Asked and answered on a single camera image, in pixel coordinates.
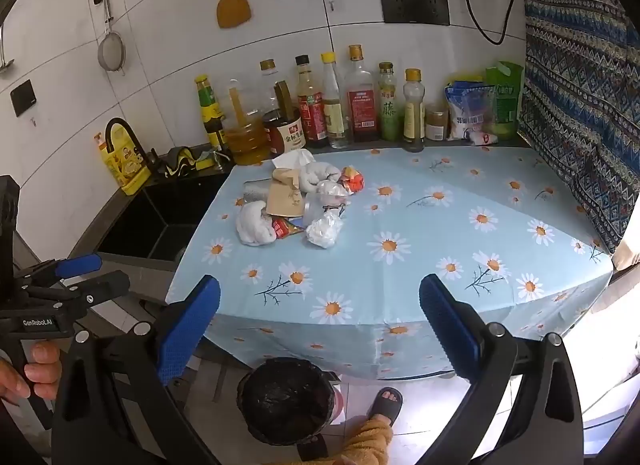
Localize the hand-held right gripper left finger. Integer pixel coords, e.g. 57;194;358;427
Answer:
50;274;222;465

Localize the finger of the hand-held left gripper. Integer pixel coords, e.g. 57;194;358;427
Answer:
15;254;103;294
20;270;132;318

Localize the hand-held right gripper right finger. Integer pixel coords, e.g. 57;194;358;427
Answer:
418;273;586;465

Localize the white towel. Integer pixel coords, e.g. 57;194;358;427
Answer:
298;161;343;193
236;200;277;246

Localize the red snack wrapper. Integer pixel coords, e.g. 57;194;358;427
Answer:
270;216;305;241

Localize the white plastic bag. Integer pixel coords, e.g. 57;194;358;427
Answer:
305;210;345;249

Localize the brown paper cup with print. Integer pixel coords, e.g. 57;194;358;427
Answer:
265;180;307;218

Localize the clear plastic cup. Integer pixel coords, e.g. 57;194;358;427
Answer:
301;191;331;226

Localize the pink orange snack wrapper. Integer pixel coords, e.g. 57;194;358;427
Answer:
337;165;366;194

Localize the clear plastic bag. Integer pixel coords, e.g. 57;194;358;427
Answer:
316;179;351;208

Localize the crushed brown paper cup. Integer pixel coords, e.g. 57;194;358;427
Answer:
271;168;302;191

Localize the person's left hand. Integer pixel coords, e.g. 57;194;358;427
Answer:
0;342;63;403

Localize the black sink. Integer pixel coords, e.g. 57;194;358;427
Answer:
95;172;236;262

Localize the blue daisy print tablecloth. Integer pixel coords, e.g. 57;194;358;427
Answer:
165;145;615;381

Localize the person's right foot in slipper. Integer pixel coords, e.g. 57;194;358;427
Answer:
365;386;404;428

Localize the person's foot in slipper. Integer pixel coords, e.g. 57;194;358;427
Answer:
295;432;331;463
365;386;404;428

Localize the yellow dish soap bottle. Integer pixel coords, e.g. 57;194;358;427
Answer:
92;125;152;196

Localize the black faucet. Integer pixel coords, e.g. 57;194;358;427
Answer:
104;116;161;176

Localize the red plastic container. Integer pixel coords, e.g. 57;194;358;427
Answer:
327;372;346;426

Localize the person's yellow fleece trouser leg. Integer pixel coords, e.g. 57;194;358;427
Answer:
270;415;396;465

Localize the yellow black cloth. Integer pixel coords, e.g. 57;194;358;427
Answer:
162;145;198;178

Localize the person's left foot in slipper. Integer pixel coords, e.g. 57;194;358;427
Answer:
295;432;331;463

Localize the cooking oil jug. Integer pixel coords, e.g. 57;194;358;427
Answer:
220;79;273;166

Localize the small glass jar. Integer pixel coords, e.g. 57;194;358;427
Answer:
425;104;449;142

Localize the green label sauce bottle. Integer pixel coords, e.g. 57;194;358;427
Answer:
195;75;226;148

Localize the pale label bottle yellow cap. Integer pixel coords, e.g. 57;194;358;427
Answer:
402;68;427;152

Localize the dark soy sauce jug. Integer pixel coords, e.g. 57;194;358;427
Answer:
261;80;307;156

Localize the blue white seasoning bag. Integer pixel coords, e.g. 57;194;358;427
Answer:
444;80;496;141

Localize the metal ladle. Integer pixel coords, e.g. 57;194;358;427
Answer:
0;22;16;76

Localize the metal strainer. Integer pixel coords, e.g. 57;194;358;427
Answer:
96;0;128;76

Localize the green oil bottle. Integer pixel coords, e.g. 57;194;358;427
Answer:
377;62;403;142

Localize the red label clear bottle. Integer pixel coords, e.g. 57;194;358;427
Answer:
345;45;380;143

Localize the green pouch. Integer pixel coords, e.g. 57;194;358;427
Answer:
484;61;525;141

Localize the clear bottle with yellow cap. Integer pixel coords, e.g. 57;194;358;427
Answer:
320;52;351;149

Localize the black cap vinegar bottle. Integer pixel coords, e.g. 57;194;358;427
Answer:
294;55;330;148

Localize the clear bottle with gold cap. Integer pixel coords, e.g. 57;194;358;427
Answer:
257;59;281;116

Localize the blue patterned curtain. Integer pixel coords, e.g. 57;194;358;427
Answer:
515;0;640;256

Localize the black wall switch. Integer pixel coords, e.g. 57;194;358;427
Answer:
10;79;37;117

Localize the black wall socket panel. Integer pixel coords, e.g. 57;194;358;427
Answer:
379;0;451;26

